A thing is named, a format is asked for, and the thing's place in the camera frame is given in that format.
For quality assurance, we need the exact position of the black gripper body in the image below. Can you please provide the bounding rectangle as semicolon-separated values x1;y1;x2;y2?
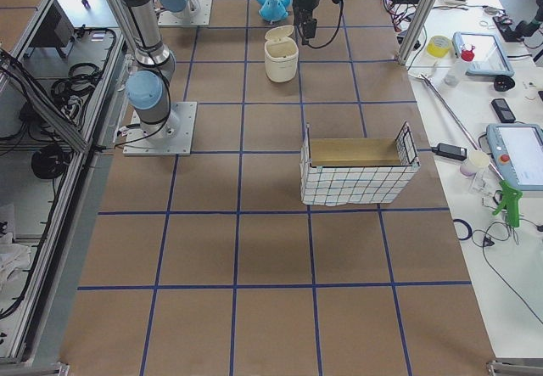
293;0;317;26

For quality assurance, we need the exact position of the white lidded trash can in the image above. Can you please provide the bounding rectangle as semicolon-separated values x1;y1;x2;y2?
264;25;299;83

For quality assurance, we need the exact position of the blue teddy bear plush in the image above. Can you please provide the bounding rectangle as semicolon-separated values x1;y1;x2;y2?
256;0;292;23

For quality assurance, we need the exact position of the yellow tape roll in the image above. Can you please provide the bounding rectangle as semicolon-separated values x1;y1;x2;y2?
426;35;451;58

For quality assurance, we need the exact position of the clear bottle red cap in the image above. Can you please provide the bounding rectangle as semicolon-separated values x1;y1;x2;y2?
443;45;475;87

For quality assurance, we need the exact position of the blue teach pendant far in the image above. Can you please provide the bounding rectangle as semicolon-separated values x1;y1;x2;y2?
452;31;514;76

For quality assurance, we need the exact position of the blue teach pendant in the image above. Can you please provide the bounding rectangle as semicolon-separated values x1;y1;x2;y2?
452;31;514;76
486;123;542;192

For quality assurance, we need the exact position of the black power adapter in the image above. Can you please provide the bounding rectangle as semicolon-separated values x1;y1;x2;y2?
431;143;467;161

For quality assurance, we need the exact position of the paper cup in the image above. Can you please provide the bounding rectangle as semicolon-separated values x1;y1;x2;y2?
459;149;490;177

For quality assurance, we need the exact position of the blue teach pendant near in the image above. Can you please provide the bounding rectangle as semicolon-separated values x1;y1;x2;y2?
486;123;542;192

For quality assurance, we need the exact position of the green plastic clamp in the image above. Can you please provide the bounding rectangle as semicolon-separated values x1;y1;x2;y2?
492;179;523;227

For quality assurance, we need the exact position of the aluminium frame post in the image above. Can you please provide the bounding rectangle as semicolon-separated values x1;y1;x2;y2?
396;0;435;65

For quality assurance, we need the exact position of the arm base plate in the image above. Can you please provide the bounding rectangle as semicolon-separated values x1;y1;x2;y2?
123;102;197;156
158;0;213;27

